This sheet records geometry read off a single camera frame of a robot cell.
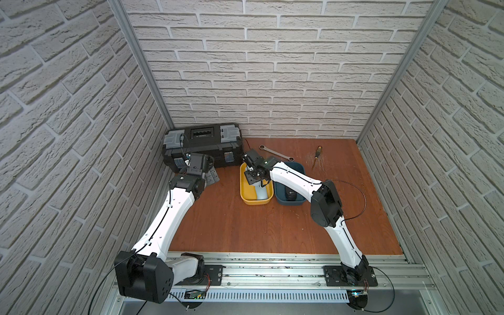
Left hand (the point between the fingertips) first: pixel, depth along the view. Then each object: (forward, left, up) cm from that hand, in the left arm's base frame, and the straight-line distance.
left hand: (205, 172), depth 80 cm
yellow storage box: (+1, -18, -18) cm, 25 cm away
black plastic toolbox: (+20, -4, -3) cm, 20 cm away
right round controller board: (-43, -58, -19) cm, 75 cm away
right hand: (+8, -21, -12) cm, 26 cm away
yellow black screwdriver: (+26, -58, -18) cm, 66 cm away
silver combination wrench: (+33, -26, -19) cm, 46 cm away
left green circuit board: (-40, +1, -21) cm, 46 cm away
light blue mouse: (0, -24, -17) cm, 30 cm away
